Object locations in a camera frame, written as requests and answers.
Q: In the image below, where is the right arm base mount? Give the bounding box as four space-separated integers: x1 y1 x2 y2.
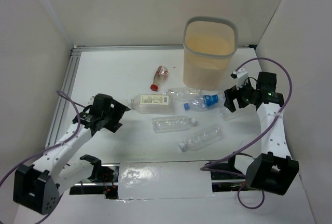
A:
211 163 245 192

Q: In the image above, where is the aluminium frame rail left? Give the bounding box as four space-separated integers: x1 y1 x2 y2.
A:
41 45 81 162

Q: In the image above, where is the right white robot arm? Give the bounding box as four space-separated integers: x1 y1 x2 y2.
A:
224 68 299 195

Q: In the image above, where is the small red-capped bottle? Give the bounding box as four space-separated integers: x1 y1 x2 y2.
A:
150 66 168 91

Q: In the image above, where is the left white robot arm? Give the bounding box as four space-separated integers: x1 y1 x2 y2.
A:
13 93 129 215

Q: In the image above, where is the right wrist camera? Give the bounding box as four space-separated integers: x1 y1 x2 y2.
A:
231 68 248 90

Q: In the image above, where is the beige mesh waste bin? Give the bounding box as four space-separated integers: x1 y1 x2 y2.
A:
183 16 238 90

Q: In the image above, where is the large labelled clear bottle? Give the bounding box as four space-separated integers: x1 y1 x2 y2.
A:
130 94 174 115

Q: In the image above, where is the capless clear bottle right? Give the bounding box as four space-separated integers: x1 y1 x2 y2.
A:
219 106 256 121

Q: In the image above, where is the clear bottle white cap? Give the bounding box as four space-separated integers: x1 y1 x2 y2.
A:
179 124 223 152
152 116 197 133

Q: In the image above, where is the clear bottle near bin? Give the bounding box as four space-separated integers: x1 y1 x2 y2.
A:
162 87 201 102

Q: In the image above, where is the glossy white tape sheet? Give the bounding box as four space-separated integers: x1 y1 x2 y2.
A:
118 161 213 200

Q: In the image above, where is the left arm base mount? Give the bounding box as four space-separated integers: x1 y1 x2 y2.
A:
69 164 120 200

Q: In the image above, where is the blue-labelled blue-capped bottle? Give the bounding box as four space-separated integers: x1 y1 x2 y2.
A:
184 92 225 111

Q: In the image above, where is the clear bottle front white cap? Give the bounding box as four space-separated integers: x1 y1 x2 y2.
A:
179 124 223 152

